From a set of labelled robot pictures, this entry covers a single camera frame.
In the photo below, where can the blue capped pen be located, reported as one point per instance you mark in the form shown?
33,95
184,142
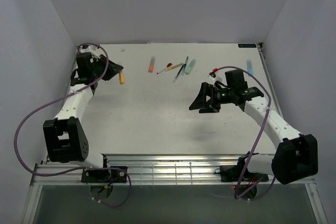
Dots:
185,66

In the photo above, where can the green highlighter pen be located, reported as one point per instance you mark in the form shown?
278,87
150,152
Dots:
190,66

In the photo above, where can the yellow highlighter pen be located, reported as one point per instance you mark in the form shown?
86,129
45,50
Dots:
121,77

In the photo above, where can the teal thin pen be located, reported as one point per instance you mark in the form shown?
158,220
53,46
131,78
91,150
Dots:
179,73

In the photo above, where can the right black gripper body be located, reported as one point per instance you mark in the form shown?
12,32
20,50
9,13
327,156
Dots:
221,96

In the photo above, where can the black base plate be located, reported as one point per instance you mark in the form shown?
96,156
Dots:
230,173
115,175

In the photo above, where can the red tipped pen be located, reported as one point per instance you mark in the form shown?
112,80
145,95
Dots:
166,67

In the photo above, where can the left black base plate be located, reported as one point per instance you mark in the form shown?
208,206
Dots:
115,175

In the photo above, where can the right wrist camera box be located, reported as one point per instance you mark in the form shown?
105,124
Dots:
236,82

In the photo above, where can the right blue corner label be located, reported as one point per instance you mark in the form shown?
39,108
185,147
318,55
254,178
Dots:
247,45

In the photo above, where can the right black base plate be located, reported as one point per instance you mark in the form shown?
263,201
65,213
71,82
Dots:
230,173

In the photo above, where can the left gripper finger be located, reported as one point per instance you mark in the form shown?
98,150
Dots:
112,71
112,66

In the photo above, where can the yellow barrel pen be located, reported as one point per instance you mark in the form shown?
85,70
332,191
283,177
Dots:
174,66

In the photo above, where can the blue highlighter pen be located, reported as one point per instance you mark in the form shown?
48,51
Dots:
249,67

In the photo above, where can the orange highlighter pen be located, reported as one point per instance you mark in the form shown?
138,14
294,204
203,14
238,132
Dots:
151,65

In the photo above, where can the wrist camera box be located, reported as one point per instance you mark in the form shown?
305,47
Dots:
236,82
84,64

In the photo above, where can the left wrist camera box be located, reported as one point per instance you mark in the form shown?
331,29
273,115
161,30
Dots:
84,64

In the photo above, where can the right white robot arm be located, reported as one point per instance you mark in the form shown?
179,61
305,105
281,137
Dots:
296,155

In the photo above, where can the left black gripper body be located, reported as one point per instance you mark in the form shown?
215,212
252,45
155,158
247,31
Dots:
100,66

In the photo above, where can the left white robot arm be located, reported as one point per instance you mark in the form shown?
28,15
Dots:
65,138

